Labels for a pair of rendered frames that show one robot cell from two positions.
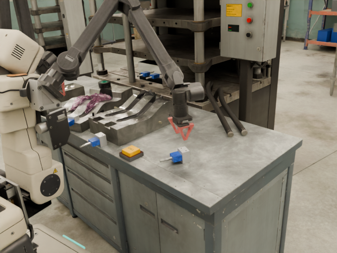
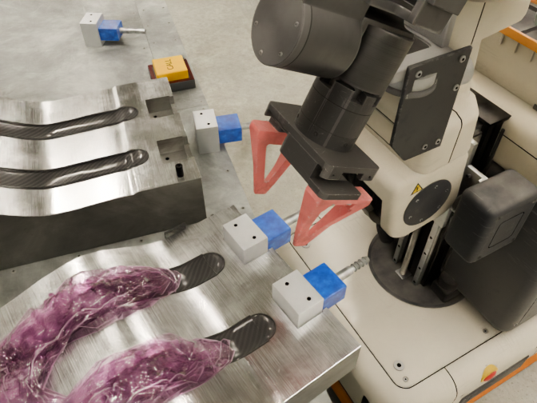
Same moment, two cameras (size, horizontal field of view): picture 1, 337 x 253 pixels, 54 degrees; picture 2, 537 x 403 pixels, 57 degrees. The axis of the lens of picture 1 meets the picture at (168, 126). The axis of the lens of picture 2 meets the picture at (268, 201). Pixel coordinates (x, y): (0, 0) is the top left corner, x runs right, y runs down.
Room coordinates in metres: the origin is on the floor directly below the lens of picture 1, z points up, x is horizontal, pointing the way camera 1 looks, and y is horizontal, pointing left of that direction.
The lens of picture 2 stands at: (2.03, 0.71, 1.36)
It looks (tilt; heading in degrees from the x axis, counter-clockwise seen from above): 47 degrees down; 204
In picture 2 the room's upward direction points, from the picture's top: straight up
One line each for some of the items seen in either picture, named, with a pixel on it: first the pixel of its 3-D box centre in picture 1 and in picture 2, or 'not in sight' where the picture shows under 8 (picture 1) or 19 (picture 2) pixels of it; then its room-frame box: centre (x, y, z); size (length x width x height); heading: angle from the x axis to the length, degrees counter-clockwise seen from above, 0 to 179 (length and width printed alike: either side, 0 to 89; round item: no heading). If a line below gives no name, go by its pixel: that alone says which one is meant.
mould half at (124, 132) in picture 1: (140, 112); (14, 166); (1.70, 0.15, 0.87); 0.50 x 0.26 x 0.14; 133
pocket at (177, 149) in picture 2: (99, 121); (177, 158); (1.59, 0.36, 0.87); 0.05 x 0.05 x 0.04; 43
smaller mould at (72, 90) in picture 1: (66, 92); not in sight; (2.28, 0.71, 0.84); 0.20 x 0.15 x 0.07; 133
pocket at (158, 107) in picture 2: (111, 127); (163, 116); (1.51, 0.29, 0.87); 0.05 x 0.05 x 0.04; 43
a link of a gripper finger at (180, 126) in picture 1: (183, 128); not in sight; (1.23, -0.06, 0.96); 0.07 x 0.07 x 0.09; 21
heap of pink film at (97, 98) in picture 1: (92, 99); (89, 354); (1.90, 0.45, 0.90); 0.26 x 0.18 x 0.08; 150
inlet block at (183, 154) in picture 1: (173, 157); (115, 29); (1.25, -0.02, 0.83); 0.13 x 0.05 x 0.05; 111
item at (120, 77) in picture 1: (176, 78); not in sight; (2.73, -0.09, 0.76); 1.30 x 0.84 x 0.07; 43
